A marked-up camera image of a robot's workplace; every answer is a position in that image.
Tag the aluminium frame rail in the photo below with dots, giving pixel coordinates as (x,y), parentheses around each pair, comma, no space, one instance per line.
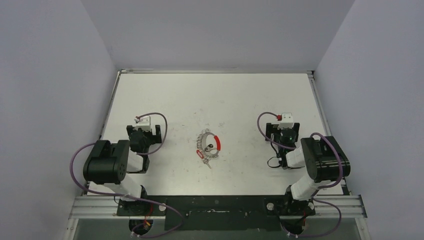
(105,207)

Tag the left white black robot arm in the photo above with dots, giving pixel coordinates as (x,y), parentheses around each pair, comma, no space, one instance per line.
(109,165)

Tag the metal keyring organizer red handle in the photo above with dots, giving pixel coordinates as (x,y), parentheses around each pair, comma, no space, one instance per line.
(205,138)

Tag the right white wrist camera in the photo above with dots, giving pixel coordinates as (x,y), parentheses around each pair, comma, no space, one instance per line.
(285,121)

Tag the black mounting base plate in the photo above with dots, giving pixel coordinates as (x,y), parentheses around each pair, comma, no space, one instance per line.
(221,212)

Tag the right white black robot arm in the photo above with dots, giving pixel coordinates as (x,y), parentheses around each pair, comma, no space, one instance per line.
(322,158)

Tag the key with red tag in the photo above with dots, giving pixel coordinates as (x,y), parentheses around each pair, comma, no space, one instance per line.
(205,159)

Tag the key with black tag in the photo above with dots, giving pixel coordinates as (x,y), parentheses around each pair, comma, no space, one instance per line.
(210,147)

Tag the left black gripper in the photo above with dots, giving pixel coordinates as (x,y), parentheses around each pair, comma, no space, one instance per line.
(155,138)

